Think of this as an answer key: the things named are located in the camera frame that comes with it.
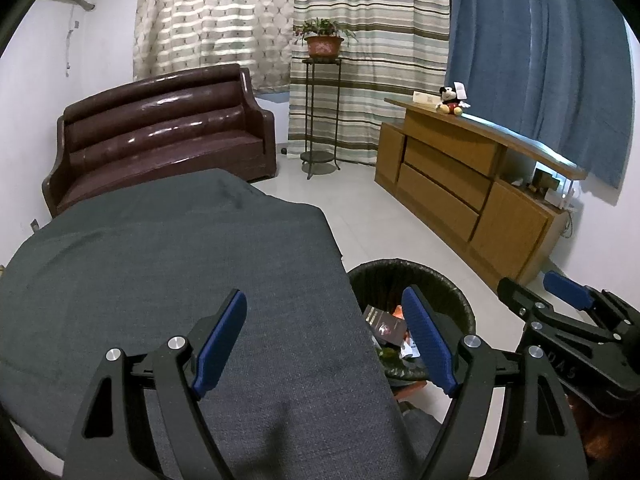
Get brown leather sofa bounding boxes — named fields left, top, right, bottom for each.
left=41, top=63, right=277, bottom=219

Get black trash bin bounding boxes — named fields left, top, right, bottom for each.
left=347, top=258, right=477, bottom=387

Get beige patterned curtain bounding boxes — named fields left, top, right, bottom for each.
left=132, top=0, right=299, bottom=95

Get white wall cable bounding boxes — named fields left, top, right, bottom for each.
left=65, top=7, right=81, bottom=78

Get person's right forearm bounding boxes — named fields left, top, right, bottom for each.
left=565, top=392, right=640, bottom=467

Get black metal plant stand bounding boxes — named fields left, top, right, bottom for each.
left=299, top=57, right=344, bottom=181

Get blue curtain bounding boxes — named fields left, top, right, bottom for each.
left=445, top=0, right=637, bottom=192

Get mouse plush toy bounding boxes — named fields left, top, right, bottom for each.
left=436, top=82, right=471, bottom=116

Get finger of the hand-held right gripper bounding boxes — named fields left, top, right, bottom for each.
left=543, top=271, right=601, bottom=314
left=497, top=276, right=552, bottom=322

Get white flat box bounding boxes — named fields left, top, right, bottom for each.
left=411, top=91, right=444, bottom=111

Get wooden cabinet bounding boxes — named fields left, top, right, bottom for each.
left=374, top=97, right=589, bottom=291

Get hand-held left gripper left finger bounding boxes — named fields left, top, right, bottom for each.
left=62, top=288, right=249, bottom=480

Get potted plant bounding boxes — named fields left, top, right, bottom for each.
left=292, top=17, right=359, bottom=59

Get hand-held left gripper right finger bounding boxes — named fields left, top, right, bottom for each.
left=401, top=285, right=590, bottom=480

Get small items on cabinet shelf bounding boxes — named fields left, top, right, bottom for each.
left=520, top=167, right=584, bottom=211

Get black box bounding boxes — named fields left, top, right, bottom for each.
left=362, top=305, right=409, bottom=349

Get striped curtain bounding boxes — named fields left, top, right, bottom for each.
left=287, top=0, right=451, bottom=166

